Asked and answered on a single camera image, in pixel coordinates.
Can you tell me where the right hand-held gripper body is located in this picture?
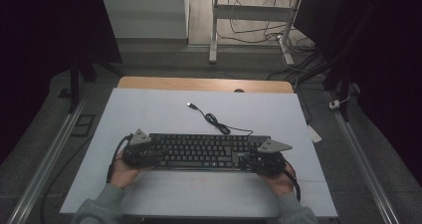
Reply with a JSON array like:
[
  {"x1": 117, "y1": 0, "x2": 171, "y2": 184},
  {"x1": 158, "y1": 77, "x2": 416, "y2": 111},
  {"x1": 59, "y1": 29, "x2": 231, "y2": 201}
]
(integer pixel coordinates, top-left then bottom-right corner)
[{"x1": 247, "y1": 138, "x2": 294, "y2": 178}]

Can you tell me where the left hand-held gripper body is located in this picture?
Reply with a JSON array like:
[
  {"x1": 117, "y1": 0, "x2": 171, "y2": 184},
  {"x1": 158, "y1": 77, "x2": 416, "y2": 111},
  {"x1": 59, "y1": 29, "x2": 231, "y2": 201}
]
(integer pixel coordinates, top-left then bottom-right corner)
[{"x1": 120, "y1": 127, "x2": 161, "y2": 169}]

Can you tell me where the black computer keyboard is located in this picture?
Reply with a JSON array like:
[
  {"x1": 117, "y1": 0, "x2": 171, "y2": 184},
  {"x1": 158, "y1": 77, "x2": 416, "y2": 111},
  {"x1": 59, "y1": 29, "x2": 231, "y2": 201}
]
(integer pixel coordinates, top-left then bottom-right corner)
[{"x1": 145, "y1": 132, "x2": 273, "y2": 171}]

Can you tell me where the person's right hand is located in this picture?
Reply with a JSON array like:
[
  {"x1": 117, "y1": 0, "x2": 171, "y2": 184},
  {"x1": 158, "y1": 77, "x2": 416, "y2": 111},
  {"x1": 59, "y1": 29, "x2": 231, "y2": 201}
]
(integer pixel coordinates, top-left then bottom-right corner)
[{"x1": 259, "y1": 163, "x2": 297, "y2": 197}]

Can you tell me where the person's left hand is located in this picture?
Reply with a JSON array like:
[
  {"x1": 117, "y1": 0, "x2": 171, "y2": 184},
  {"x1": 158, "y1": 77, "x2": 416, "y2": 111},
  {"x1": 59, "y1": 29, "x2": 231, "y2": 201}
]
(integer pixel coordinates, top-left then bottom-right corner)
[{"x1": 108, "y1": 149, "x2": 154, "y2": 190}]

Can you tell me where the white board table cover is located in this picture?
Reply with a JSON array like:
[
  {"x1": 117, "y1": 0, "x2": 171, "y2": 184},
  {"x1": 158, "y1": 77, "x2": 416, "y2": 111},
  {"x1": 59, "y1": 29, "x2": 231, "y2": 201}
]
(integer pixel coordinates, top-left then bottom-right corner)
[{"x1": 60, "y1": 88, "x2": 338, "y2": 218}]

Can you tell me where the white paper tag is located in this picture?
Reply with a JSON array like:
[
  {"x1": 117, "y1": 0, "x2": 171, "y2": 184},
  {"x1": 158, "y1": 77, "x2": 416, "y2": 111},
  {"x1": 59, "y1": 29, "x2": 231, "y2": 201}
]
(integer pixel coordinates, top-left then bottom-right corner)
[{"x1": 307, "y1": 124, "x2": 323, "y2": 144}]

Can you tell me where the wooden table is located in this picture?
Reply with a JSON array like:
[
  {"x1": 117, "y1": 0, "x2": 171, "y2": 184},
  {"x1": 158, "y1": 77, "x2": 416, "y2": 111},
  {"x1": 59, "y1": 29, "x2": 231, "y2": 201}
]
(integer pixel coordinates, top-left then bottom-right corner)
[{"x1": 117, "y1": 76, "x2": 295, "y2": 95}]

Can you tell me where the black metal stand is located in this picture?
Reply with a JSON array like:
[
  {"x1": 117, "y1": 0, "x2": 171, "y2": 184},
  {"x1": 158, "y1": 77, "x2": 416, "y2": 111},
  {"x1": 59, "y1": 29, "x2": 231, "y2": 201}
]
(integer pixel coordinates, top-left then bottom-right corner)
[
  {"x1": 59, "y1": 48, "x2": 124, "y2": 114},
  {"x1": 292, "y1": 4, "x2": 379, "y2": 122}
]

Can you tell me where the white cabinet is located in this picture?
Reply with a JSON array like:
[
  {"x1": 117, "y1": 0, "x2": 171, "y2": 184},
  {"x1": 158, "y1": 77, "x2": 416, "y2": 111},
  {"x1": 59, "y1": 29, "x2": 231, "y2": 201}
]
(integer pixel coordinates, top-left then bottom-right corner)
[{"x1": 100, "y1": 0, "x2": 190, "y2": 40}]

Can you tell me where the right hand-held gripper black cable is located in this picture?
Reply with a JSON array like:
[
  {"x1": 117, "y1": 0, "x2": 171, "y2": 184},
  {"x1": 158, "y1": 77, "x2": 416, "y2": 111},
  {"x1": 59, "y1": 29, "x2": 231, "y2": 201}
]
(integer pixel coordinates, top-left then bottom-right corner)
[{"x1": 282, "y1": 159, "x2": 302, "y2": 202}]

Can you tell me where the black keyboard usb cable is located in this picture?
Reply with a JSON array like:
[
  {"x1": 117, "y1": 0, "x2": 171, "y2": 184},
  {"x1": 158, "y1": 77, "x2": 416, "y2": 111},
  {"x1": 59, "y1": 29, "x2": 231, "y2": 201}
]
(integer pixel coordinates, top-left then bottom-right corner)
[{"x1": 186, "y1": 102, "x2": 254, "y2": 136}]

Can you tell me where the aluminium rail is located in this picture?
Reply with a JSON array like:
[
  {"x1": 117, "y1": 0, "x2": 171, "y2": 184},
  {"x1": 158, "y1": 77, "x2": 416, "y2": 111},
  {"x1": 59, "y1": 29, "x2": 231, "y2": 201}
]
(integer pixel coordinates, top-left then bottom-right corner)
[
  {"x1": 6, "y1": 96, "x2": 88, "y2": 224},
  {"x1": 325, "y1": 90, "x2": 401, "y2": 224}
]

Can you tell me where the tangle of floor cables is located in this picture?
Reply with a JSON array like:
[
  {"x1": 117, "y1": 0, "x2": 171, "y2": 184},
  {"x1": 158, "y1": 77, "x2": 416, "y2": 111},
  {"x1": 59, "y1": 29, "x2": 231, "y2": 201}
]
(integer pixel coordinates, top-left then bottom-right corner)
[{"x1": 217, "y1": 0, "x2": 319, "y2": 83}]

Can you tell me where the white metal desk frame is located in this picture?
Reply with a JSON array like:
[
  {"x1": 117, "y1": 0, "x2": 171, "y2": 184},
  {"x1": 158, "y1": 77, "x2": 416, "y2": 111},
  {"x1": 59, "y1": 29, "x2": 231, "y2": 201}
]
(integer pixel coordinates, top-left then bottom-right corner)
[{"x1": 208, "y1": 0, "x2": 304, "y2": 66}]

